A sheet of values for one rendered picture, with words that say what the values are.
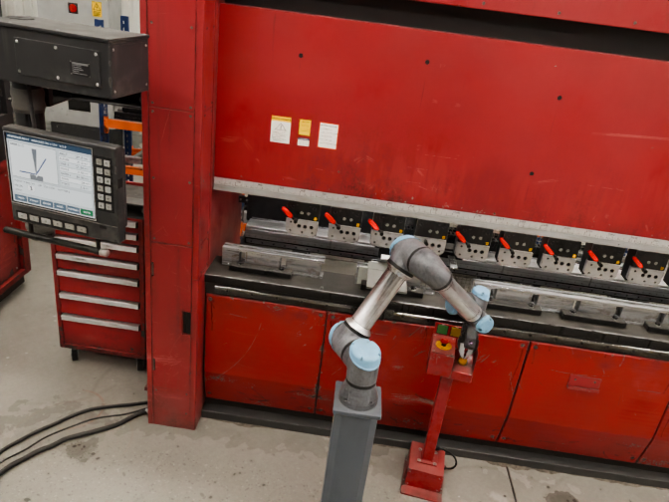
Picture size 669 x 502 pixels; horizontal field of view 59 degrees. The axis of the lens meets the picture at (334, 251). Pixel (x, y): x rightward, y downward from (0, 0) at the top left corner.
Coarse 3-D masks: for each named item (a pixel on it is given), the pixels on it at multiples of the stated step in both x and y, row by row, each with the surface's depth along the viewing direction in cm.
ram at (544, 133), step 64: (256, 64) 246; (320, 64) 244; (384, 64) 242; (448, 64) 239; (512, 64) 237; (576, 64) 235; (640, 64) 233; (256, 128) 258; (384, 128) 253; (448, 128) 250; (512, 128) 248; (576, 128) 245; (640, 128) 243; (256, 192) 270; (384, 192) 264; (448, 192) 262; (512, 192) 259; (576, 192) 257; (640, 192) 254
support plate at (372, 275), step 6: (372, 264) 279; (378, 264) 279; (384, 264) 280; (372, 270) 273; (378, 270) 274; (384, 270) 274; (372, 276) 267; (378, 276) 268; (366, 282) 261; (372, 282) 262; (366, 288) 258; (402, 288) 260
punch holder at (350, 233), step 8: (336, 208) 269; (344, 208) 269; (336, 216) 271; (344, 216) 271; (352, 216) 270; (360, 216) 270; (344, 224) 272; (352, 224) 272; (360, 224) 271; (328, 232) 274; (336, 232) 274; (344, 232) 273; (352, 232) 275; (336, 240) 276; (344, 240) 275; (352, 240) 275
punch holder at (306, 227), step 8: (288, 200) 270; (288, 208) 271; (296, 208) 271; (304, 208) 271; (312, 208) 270; (320, 208) 272; (296, 216) 273; (304, 216) 272; (312, 216) 272; (288, 224) 274; (296, 224) 274; (304, 224) 274; (312, 224) 273; (288, 232) 276; (296, 232) 276; (304, 232) 275; (312, 232) 277
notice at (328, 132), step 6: (324, 126) 254; (330, 126) 254; (336, 126) 254; (324, 132) 256; (330, 132) 255; (336, 132) 255; (318, 138) 257; (324, 138) 257; (330, 138) 256; (336, 138) 256; (318, 144) 258; (324, 144) 258; (330, 144) 257
